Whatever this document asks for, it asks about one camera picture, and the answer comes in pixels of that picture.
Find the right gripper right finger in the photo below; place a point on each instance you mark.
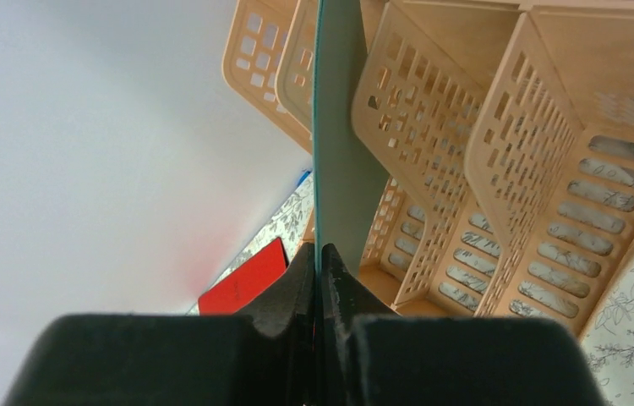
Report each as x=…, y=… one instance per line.
x=370, y=355

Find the peach file organizer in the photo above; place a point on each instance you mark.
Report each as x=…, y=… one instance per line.
x=506, y=129

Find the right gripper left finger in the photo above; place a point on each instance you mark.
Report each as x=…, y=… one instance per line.
x=261, y=355

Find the teal folder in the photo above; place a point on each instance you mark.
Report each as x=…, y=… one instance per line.
x=348, y=180

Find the red notebook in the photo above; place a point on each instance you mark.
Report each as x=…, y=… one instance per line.
x=247, y=282

